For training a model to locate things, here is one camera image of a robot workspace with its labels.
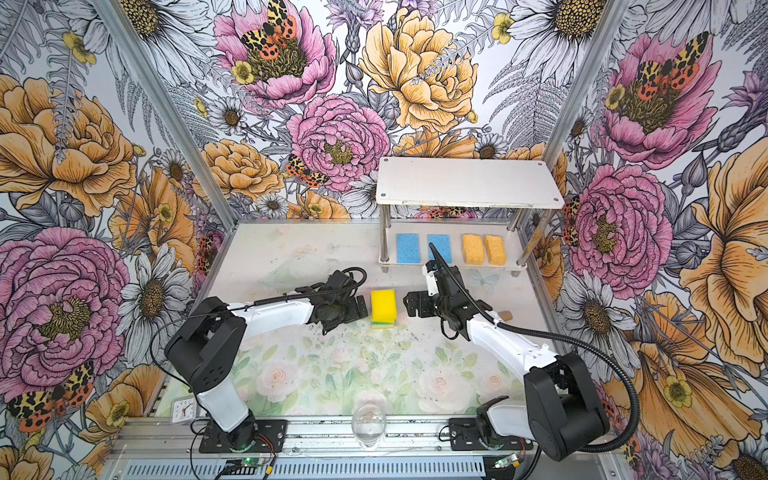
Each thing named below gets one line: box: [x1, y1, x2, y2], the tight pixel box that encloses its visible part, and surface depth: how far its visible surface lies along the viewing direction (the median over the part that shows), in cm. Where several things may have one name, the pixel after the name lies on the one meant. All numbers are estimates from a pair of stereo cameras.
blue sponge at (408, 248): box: [396, 233, 421, 264], surface depth 107 cm
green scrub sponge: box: [371, 322, 396, 329], surface depth 93 cm
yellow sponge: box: [370, 289, 398, 323], surface depth 89 cm
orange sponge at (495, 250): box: [485, 235, 506, 266], surface depth 104 cm
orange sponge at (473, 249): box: [463, 234, 484, 265], surface depth 104 cm
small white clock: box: [170, 395, 197, 424], surface depth 78 cm
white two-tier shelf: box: [376, 157, 565, 277], surface depth 107 cm
